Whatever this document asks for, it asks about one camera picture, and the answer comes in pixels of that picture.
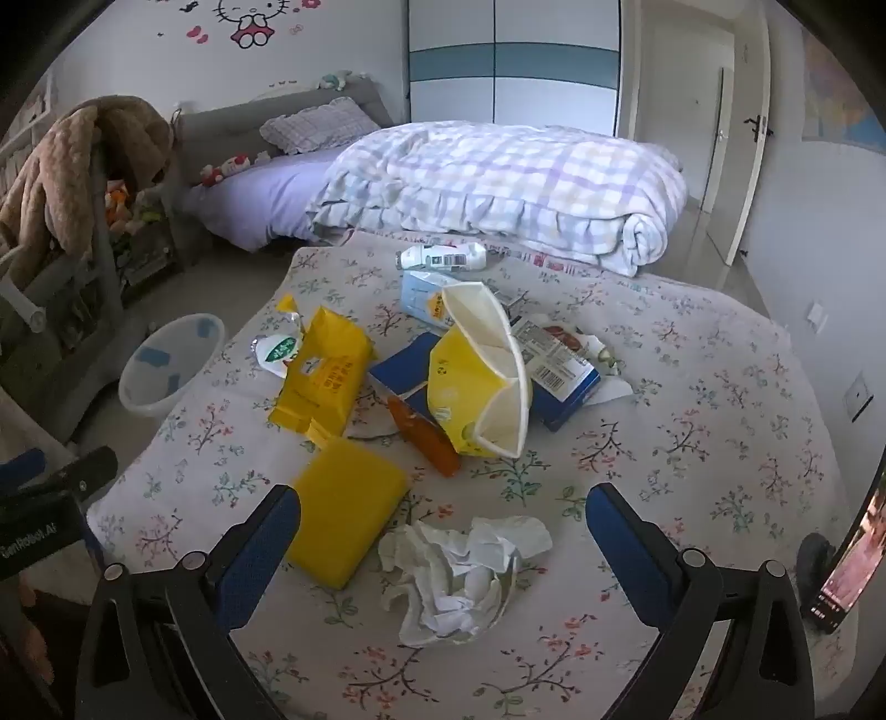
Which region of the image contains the white plastic waste bin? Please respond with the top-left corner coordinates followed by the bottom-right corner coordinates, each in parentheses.
top-left (117, 313), bottom-right (226, 421)

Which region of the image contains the bed with purple sheet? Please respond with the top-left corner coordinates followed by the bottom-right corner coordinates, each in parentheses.
top-left (181, 148), bottom-right (361, 251)

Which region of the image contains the white plastic bottle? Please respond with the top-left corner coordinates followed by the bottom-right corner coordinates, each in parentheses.
top-left (394, 242), bottom-right (489, 272)

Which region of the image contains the pile of plush toys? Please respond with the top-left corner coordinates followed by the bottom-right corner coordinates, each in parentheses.
top-left (104, 178), bottom-right (167, 233)

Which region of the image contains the yellow white paper carton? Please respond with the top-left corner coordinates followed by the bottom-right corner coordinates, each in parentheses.
top-left (427, 280), bottom-right (534, 459)

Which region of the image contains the white tissue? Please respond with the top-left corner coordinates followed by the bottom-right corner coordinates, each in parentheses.
top-left (377, 516), bottom-right (555, 648)

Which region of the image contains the plaid pillow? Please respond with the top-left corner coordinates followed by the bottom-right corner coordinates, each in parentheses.
top-left (259, 97), bottom-right (385, 157)

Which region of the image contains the red white plush toy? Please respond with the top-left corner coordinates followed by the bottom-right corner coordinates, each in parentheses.
top-left (200, 151), bottom-right (251, 188)

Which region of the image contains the brown fleece blanket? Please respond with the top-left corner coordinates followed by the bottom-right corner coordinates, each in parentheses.
top-left (0, 97), bottom-right (174, 278)

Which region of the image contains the yellow wet wipes packet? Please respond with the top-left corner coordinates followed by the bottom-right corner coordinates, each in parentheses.
top-left (269, 294), bottom-right (378, 444)

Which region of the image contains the white hallway door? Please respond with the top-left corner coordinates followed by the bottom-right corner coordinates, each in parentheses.
top-left (706, 65), bottom-right (728, 202)

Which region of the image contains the white pouch green label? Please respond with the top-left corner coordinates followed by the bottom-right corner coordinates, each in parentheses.
top-left (250, 332), bottom-right (306, 378)

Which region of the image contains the light blue tissue packet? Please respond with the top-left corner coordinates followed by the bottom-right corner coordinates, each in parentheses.
top-left (400, 269), bottom-right (451, 326)

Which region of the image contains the cat wall sticker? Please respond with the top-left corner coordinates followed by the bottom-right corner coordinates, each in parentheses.
top-left (156, 0), bottom-right (326, 53)

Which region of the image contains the white wall switch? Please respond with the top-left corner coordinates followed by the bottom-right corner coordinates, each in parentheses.
top-left (843, 370), bottom-right (877, 423)

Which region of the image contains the white wall bookshelf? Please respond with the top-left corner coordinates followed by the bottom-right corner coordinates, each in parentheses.
top-left (0, 73), bottom-right (56, 177)

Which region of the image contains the white blue wardrobe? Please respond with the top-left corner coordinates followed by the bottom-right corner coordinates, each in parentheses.
top-left (407, 0), bottom-right (624, 140)

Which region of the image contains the floral tablecloth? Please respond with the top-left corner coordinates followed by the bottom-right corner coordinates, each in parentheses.
top-left (86, 232), bottom-right (859, 720)

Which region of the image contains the wall map poster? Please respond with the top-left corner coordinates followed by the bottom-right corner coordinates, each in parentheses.
top-left (799, 28), bottom-right (886, 150)

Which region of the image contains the grey headboard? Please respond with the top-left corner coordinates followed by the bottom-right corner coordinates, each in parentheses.
top-left (173, 76), bottom-right (395, 167)

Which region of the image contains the dark blue barcode carton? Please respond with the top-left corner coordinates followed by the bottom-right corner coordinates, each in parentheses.
top-left (508, 315), bottom-right (602, 431)

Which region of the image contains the orange snack wrapper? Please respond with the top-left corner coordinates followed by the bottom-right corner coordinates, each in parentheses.
top-left (386, 394), bottom-right (461, 477)

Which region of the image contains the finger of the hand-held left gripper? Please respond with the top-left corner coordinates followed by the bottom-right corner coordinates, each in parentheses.
top-left (68, 446), bottom-right (119, 501)
top-left (0, 449), bottom-right (46, 489)

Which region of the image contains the smartphone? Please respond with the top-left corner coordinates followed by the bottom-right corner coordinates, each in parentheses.
top-left (801, 471), bottom-right (886, 634)

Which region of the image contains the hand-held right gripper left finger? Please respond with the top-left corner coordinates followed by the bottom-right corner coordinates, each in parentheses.
top-left (73, 483), bottom-right (303, 720)

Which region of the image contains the yellow sponge block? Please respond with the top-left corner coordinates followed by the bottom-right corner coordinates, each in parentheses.
top-left (285, 438), bottom-right (411, 591)

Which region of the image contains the black phone stand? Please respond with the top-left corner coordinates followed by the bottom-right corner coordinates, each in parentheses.
top-left (795, 532), bottom-right (838, 606)

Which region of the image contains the blue paper box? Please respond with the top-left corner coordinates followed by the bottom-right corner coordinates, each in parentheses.
top-left (367, 332), bottom-right (444, 420)

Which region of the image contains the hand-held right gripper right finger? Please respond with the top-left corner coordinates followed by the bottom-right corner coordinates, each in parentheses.
top-left (585, 482), bottom-right (818, 720)

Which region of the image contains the toy shelf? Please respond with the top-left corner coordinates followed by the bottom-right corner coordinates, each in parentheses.
top-left (104, 176), bottom-right (184, 306)

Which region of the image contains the plaid duvet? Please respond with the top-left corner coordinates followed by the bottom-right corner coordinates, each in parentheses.
top-left (308, 121), bottom-right (689, 280)

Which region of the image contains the person's left hand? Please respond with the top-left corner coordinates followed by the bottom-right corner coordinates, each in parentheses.
top-left (14, 582), bottom-right (51, 686)

